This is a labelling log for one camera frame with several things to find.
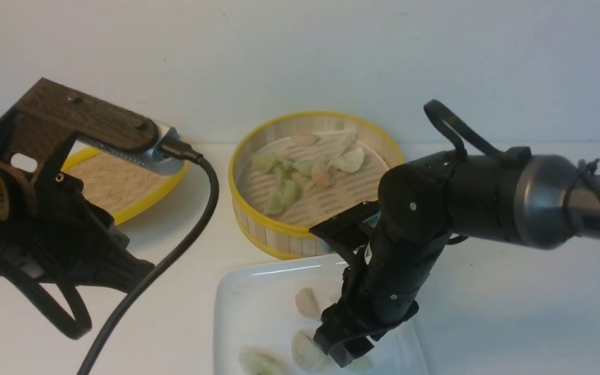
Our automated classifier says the yellow bamboo steamer lid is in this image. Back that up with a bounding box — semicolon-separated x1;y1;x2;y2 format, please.
62;147;189;225

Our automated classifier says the pinkish dumpling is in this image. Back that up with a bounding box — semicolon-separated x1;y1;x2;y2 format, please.
295;287;322;322

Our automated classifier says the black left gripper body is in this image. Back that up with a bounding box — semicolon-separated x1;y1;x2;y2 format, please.
0;156;155;293

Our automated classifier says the yellow bamboo steamer basket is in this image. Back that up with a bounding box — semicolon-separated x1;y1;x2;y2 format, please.
228;111;403;259

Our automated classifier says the green dumpling plate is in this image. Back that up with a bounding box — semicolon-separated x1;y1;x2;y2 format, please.
345;356;373;374

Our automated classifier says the black left camera cable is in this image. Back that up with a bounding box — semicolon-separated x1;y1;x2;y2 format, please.
76;136;220;375

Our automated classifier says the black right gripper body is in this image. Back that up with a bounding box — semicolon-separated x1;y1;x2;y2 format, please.
314;164;453;368

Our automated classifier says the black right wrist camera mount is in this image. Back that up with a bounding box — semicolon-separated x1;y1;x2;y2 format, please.
309;201;381;265

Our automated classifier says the white square plate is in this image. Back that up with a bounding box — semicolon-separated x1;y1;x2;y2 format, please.
214;255;429;374

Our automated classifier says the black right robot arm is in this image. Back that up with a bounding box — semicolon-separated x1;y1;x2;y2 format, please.
310;148;600;368

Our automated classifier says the pale green dumpling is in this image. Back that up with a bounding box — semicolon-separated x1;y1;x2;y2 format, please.
238;349;290;374

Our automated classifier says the white dumpling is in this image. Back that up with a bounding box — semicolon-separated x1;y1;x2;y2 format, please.
291;330;335;374
331;147;365;173

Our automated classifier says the brown left wrist camera mount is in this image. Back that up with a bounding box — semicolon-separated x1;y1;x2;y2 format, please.
0;78;184;176

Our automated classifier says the green dumpling in steamer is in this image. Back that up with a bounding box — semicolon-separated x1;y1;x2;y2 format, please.
280;180;302;207

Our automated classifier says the white dumpling in steamer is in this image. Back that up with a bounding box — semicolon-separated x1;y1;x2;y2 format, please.
331;147;365;173

